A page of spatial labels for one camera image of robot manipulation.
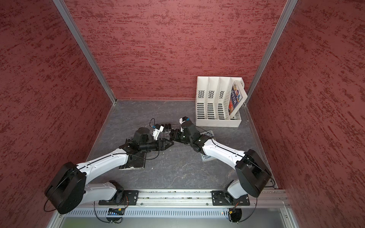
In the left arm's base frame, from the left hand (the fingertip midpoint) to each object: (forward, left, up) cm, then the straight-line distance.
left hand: (171, 146), depth 80 cm
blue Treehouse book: (-2, -22, -11) cm, 25 cm away
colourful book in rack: (+33, -44, +8) cm, 55 cm away
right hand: (+5, +1, +1) cm, 5 cm away
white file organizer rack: (+48, -30, -9) cm, 57 cm away
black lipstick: (+17, +3, -4) cm, 18 cm away
